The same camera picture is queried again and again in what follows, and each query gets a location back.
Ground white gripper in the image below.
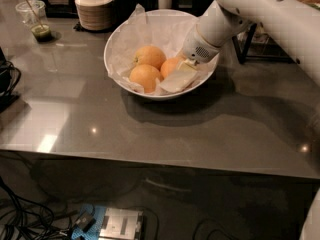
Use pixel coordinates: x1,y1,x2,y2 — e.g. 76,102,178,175
159,27,219,93

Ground orange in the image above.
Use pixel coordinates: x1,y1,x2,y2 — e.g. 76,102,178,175
129,64,163,93
134,45,166,70
160,57,182,78

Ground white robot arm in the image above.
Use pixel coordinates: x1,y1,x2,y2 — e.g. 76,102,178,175
180,0,320,178

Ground white bowl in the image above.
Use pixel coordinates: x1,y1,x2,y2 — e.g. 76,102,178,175
103,9,221,102

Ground white paper liner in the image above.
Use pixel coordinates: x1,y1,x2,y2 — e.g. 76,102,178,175
106,3,216,97

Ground black cup holder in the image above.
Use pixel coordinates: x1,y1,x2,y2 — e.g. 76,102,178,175
114,0,137,25

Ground stack of paper bowls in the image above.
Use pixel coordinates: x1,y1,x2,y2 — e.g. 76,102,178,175
75,0,113,31

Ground clear plastic cup green drink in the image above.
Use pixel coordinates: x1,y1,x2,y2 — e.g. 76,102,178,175
15,0,52,43

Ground silver box on floor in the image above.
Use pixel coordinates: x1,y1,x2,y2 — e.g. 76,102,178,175
99,208,143,240

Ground blue cloth on floor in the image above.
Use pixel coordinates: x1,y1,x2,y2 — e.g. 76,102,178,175
71,204,106,240

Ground black device left edge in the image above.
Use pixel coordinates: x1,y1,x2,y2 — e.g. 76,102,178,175
0,47,21,113

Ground wooden stir stick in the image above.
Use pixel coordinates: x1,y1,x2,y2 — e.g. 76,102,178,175
25,0,44,29

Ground black power adapter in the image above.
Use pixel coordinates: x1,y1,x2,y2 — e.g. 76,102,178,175
75,212,96,232

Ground black wire rack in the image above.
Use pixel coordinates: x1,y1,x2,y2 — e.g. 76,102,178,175
232,24,293,64

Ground black cables on floor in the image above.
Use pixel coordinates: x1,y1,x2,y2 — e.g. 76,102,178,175
0,175,73,240

